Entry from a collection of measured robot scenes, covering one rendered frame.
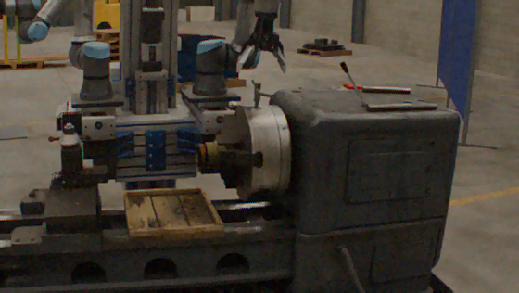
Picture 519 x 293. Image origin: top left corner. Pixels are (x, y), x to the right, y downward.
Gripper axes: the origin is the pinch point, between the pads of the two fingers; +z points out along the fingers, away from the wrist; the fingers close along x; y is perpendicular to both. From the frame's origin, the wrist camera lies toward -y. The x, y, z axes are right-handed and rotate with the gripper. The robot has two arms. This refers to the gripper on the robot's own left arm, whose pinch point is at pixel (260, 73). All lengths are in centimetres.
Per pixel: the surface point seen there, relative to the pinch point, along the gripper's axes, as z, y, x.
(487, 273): 142, -83, 168
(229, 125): 20.3, -8.1, -8.0
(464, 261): 144, -102, 162
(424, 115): 9, 9, 55
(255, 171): 28.0, 12.3, -1.8
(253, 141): 19.1, 9.4, -2.5
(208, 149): 25.3, 1.0, -15.5
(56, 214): 38, 23, -63
